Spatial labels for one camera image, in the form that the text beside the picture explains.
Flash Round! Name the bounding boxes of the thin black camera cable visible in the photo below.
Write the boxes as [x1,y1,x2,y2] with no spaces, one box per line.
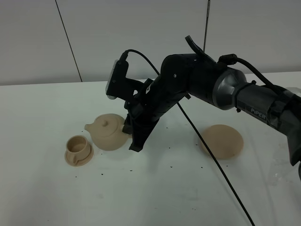
[119,49,256,226]

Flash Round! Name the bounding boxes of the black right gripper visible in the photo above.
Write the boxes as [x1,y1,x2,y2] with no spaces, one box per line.
[122,54,198,152]

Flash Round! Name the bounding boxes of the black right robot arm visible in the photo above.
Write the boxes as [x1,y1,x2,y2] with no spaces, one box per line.
[123,36,301,165]

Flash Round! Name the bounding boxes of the beige round teapot tray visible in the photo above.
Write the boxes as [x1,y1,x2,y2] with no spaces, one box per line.
[201,124,244,160]

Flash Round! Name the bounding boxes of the beige near teacup with saucer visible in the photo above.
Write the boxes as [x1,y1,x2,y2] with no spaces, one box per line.
[64,135,94,167]

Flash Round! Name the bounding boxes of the beige teapot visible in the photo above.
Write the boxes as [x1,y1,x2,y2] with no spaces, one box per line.
[84,113,130,151]

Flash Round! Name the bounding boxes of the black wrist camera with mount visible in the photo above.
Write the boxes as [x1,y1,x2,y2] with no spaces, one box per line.
[106,59,143,104]

